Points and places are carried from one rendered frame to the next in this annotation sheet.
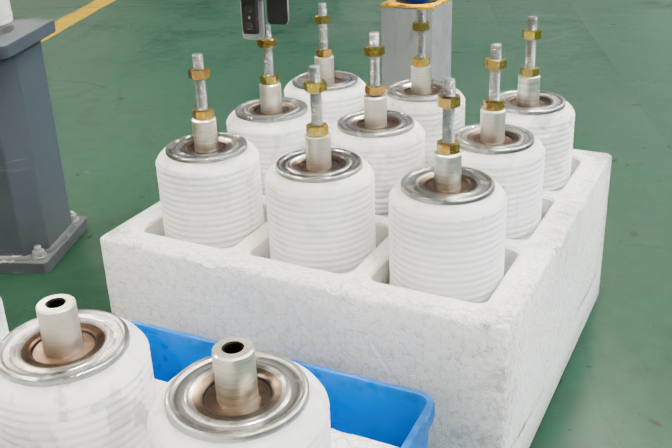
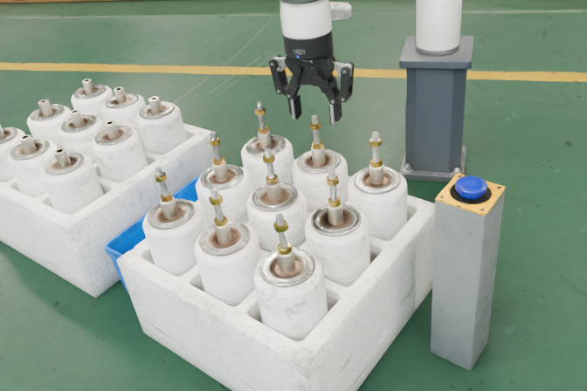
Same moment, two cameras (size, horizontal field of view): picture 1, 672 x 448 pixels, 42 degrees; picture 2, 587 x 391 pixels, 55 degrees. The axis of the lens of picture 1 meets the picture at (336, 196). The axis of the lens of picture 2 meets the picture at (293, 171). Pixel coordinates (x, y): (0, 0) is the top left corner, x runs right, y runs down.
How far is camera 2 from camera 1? 1.29 m
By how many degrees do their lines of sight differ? 88
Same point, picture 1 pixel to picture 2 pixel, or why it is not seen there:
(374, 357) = not seen: hidden behind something
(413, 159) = (252, 222)
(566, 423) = (187, 377)
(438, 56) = (447, 241)
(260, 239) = not seen: hidden behind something
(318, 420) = (45, 179)
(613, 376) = not seen: outside the picture
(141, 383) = (100, 155)
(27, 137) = (414, 112)
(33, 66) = (437, 79)
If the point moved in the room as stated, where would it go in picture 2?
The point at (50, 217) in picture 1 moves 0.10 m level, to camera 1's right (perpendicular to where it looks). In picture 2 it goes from (422, 158) to (423, 182)
